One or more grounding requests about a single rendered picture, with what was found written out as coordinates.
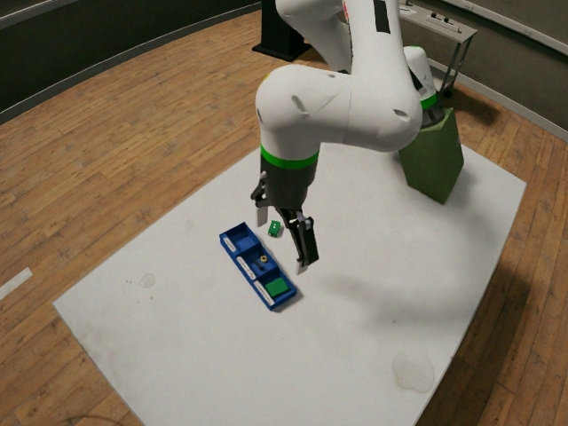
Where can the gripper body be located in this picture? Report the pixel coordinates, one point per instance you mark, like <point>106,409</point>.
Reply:
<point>290,202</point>

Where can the blue three-compartment tray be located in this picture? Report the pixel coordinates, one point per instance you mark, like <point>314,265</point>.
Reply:
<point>243,240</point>

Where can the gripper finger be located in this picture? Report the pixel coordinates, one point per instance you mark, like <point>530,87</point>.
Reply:
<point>261,203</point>
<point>304,238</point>

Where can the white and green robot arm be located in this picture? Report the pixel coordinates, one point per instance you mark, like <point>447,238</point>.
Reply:
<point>373,102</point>

